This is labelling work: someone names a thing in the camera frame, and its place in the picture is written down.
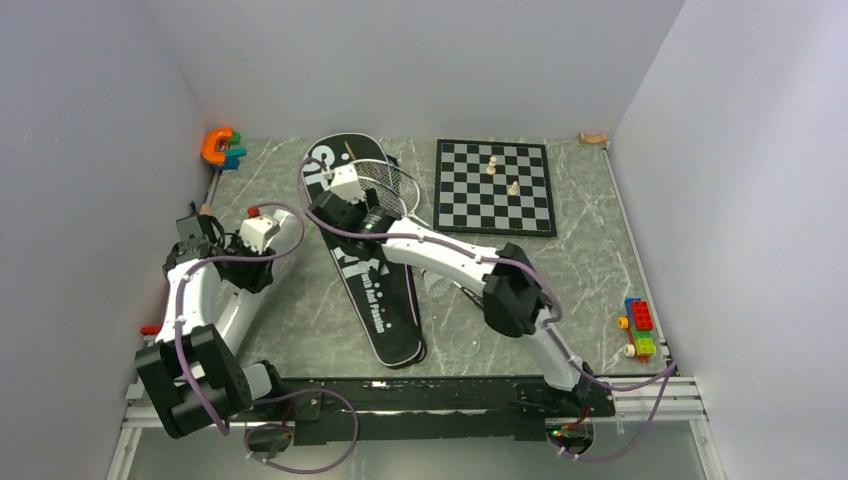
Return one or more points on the white badminton racket front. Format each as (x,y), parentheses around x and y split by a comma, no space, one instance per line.
(395,188)

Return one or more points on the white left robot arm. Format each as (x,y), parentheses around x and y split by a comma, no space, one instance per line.
(218,280)

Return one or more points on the clear plastic tube lid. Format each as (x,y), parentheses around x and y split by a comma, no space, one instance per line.
(466,343)

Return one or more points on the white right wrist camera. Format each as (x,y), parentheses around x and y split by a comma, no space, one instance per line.
(345,184)

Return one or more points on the white shuttlecock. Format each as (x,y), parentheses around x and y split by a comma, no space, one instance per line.
(435,284)

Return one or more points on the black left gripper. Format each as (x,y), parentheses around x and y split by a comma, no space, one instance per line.
(258,276)

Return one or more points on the cream chess piece upper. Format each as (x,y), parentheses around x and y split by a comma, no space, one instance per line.
(492,166)

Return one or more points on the black white chessboard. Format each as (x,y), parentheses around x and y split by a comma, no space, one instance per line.
(469,201)

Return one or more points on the orange C-shaped toy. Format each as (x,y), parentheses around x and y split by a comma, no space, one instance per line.
(215,145)

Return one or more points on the black racket cover bag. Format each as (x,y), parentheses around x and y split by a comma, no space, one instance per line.
(382,294)

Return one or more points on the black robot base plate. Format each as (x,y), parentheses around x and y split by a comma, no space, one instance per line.
(523,408)

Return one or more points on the teal blue toy blocks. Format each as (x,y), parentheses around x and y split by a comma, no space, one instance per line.
(232,150)

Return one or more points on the wooden arch block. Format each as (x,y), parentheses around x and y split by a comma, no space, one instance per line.
(585,138)

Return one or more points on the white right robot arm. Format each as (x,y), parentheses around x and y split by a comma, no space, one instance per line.
(517,302)

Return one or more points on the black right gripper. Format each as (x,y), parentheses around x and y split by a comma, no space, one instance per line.
(371,201)

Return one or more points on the colourful brick toy car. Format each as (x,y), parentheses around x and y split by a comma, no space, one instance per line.
(638,323)

